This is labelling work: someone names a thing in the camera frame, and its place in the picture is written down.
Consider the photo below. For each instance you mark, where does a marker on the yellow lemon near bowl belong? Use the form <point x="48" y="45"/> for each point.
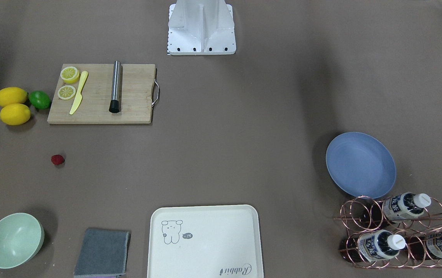
<point x="12" y="95"/>

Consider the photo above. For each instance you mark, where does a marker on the blue plate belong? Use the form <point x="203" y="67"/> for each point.
<point x="360" y="164"/>

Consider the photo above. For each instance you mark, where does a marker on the copper wire bottle rack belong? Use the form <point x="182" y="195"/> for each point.
<point x="357" y="216"/>

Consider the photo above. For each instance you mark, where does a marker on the upper lemon slice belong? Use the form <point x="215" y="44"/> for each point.
<point x="69" y="75"/>

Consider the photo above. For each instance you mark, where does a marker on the lower drink bottle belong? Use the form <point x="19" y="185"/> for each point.
<point x="371" y="247"/>
<point x="428" y="247"/>

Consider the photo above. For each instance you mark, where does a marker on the steel cylinder muddler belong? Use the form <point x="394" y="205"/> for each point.
<point x="115" y="104"/>

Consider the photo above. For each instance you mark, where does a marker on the lemon slice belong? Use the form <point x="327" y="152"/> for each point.
<point x="69" y="75"/>
<point x="66" y="92"/>

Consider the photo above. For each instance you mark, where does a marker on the lower lemon slice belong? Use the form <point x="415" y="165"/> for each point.
<point x="66" y="92"/>

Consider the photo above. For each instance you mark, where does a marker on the cream rabbit tray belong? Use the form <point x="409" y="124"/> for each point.
<point x="220" y="241"/>

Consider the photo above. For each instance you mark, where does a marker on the drink bottle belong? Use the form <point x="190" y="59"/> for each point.
<point x="428" y="247"/>
<point x="406" y="206"/>
<point x="371" y="247"/>

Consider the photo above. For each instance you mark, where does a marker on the red strawberry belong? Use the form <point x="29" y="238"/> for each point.
<point x="57" y="159"/>

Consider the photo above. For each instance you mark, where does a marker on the wooden cutting board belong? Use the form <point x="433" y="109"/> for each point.
<point x="136" y="98"/>

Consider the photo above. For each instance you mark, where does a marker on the yellow plastic knife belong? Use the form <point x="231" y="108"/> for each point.
<point x="78" y="96"/>

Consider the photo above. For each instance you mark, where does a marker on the light green bowl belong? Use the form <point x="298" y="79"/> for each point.
<point x="21" y="238"/>

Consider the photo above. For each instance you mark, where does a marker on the grey folded cloth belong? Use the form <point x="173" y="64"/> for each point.
<point x="103" y="254"/>

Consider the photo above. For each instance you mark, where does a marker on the green lime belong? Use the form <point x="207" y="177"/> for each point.
<point x="39" y="99"/>

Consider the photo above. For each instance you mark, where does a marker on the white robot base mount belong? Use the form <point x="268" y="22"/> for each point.
<point x="201" y="27"/>

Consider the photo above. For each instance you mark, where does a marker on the upper drink bottle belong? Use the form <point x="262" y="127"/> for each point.
<point x="406" y="206"/>

